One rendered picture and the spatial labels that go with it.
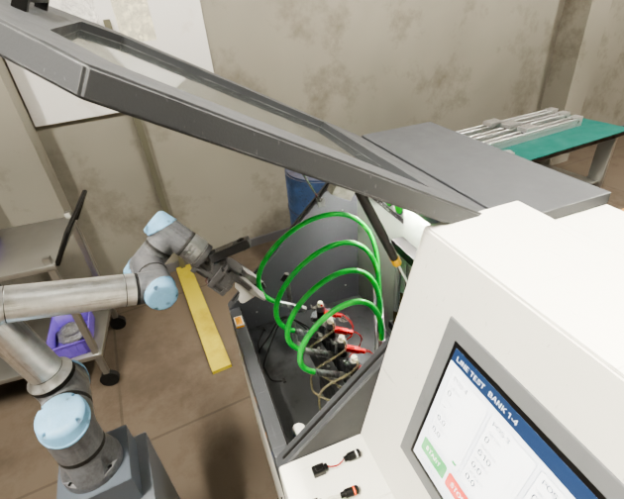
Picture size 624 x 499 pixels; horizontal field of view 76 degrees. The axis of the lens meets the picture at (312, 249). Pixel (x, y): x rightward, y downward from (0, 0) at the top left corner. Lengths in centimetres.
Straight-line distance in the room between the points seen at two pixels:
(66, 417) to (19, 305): 34
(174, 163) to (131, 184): 35
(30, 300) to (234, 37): 259
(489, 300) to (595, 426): 20
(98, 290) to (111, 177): 235
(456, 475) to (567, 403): 28
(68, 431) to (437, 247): 93
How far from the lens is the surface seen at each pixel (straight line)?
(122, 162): 325
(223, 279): 111
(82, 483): 131
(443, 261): 74
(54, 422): 120
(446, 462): 84
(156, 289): 98
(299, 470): 109
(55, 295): 98
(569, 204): 104
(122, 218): 340
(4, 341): 118
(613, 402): 59
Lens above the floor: 193
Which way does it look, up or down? 33 degrees down
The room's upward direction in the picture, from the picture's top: 5 degrees counter-clockwise
